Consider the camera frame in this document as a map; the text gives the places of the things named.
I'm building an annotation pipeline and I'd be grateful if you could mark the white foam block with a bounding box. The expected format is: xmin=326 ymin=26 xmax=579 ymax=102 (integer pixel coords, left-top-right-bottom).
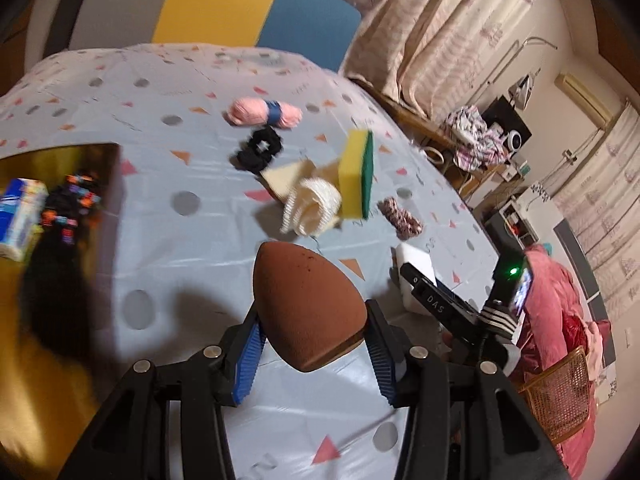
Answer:
xmin=392 ymin=243 xmax=436 ymax=317

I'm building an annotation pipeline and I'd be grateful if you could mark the brown egg-shaped sponge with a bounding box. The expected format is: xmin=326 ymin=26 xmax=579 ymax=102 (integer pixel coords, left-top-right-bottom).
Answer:
xmin=252 ymin=241 xmax=368 ymax=373

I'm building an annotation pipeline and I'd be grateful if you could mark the beige pad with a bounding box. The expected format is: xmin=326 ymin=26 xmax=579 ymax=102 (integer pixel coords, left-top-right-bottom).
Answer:
xmin=259 ymin=159 xmax=341 ymax=202

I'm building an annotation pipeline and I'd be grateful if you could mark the beige patterned curtain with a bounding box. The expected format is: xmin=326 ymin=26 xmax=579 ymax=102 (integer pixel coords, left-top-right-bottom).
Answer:
xmin=280 ymin=0 xmax=558 ymax=116

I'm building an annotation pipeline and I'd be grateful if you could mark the black hairpiece with colourful clips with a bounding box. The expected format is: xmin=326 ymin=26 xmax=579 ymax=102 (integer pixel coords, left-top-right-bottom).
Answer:
xmin=22 ymin=170 xmax=108 ymax=356

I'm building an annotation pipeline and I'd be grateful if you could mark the pale curtain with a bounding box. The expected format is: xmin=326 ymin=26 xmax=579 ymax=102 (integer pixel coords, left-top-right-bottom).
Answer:
xmin=550 ymin=105 xmax=640 ymax=311

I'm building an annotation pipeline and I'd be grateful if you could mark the wall air conditioner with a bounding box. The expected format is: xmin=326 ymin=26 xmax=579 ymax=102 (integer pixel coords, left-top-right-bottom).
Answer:
xmin=555 ymin=72 xmax=613 ymax=123

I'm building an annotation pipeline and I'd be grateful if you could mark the pink patterned scrunchie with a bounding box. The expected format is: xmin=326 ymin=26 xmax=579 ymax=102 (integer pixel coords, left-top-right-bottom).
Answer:
xmin=377 ymin=197 xmax=423 ymax=241

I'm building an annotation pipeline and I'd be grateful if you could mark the pile of patterned clothes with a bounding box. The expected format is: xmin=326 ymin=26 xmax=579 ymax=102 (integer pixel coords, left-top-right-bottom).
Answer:
xmin=445 ymin=105 xmax=506 ymax=171

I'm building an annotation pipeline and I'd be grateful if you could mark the pink blanket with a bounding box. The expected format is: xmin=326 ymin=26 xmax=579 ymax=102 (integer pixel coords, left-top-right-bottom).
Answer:
xmin=515 ymin=247 xmax=613 ymax=478

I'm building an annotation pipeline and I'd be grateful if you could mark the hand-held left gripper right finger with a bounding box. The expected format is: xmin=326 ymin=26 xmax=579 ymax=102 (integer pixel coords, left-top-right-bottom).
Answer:
xmin=362 ymin=299 xmax=571 ymax=480

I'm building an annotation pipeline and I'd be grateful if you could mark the black rolled mat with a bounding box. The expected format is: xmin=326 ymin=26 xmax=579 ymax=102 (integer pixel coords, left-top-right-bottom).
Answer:
xmin=42 ymin=0 xmax=108 ymax=56

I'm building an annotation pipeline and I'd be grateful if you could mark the wooden side table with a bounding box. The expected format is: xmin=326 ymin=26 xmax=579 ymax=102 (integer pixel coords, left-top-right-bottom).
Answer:
xmin=350 ymin=77 xmax=501 ymax=201

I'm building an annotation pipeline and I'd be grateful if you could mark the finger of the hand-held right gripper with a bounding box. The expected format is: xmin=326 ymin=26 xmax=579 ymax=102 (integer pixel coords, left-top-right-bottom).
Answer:
xmin=400 ymin=261 xmax=483 ymax=333

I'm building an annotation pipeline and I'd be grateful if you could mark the pink yarn skein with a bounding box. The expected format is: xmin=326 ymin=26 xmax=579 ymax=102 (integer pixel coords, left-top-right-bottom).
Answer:
xmin=223 ymin=96 xmax=302 ymax=131

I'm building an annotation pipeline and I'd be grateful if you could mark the black scrunchie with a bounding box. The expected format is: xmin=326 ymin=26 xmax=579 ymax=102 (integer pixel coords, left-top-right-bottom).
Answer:
xmin=230 ymin=126 xmax=282 ymax=170

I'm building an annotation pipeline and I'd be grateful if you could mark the gold tin box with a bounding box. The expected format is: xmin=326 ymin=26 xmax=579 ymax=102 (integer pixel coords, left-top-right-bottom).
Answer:
xmin=0 ymin=142 xmax=123 ymax=480

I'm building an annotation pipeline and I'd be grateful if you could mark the grey yellow blue chair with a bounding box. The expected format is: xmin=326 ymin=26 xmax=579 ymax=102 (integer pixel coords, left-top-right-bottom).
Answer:
xmin=25 ymin=0 xmax=362 ymax=73

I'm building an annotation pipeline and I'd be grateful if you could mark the white knitted cloth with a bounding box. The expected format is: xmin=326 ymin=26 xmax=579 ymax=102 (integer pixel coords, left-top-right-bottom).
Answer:
xmin=280 ymin=177 xmax=343 ymax=236

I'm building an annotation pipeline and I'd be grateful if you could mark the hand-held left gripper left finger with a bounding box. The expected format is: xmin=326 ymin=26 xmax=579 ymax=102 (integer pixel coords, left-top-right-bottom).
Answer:
xmin=57 ymin=307 xmax=268 ymax=480

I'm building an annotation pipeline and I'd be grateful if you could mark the blue tissue pack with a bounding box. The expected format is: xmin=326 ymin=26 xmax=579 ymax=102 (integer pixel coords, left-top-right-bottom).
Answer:
xmin=0 ymin=177 xmax=48 ymax=262

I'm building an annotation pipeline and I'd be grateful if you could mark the clothes iron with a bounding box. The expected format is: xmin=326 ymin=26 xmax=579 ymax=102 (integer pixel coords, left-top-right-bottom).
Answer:
xmin=509 ymin=74 xmax=538 ymax=108

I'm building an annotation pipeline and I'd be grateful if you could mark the green and yellow sponge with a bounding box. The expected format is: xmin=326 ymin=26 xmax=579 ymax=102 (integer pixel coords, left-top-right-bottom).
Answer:
xmin=337 ymin=129 xmax=375 ymax=221

